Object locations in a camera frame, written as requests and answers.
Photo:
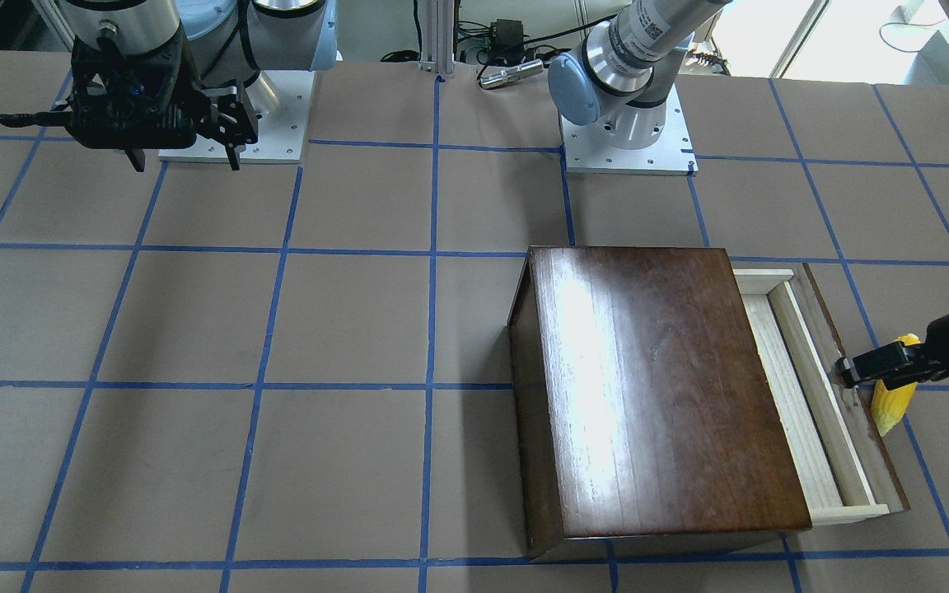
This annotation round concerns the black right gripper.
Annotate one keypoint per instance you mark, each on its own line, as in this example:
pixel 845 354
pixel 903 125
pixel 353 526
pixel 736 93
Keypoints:
pixel 231 116

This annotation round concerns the yellow toy corn cob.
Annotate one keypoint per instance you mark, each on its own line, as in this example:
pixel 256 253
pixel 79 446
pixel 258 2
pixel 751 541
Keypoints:
pixel 889 404

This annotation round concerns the light wood drawer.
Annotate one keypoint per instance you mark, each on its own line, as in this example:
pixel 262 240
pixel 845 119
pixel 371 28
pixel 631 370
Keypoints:
pixel 846 473

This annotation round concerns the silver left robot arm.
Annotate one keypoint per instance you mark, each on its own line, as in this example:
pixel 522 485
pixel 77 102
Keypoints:
pixel 622 63

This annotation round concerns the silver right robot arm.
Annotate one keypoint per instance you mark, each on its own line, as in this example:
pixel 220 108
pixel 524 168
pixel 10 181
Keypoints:
pixel 264 35

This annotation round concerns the dark wooden drawer cabinet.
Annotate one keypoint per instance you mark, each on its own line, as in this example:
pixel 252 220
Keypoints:
pixel 645 423

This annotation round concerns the black power adapter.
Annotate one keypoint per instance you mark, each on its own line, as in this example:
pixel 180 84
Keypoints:
pixel 506 34

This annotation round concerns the silver flashlight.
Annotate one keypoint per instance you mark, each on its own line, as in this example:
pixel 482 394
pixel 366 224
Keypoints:
pixel 511 75

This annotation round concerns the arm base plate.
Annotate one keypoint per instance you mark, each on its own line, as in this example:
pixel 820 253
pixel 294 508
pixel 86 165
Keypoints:
pixel 281 99

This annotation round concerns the aluminium frame post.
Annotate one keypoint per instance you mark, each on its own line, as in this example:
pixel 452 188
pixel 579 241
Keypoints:
pixel 436 36

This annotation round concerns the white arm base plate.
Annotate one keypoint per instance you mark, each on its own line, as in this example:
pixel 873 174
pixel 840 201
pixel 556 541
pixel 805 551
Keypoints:
pixel 654 141

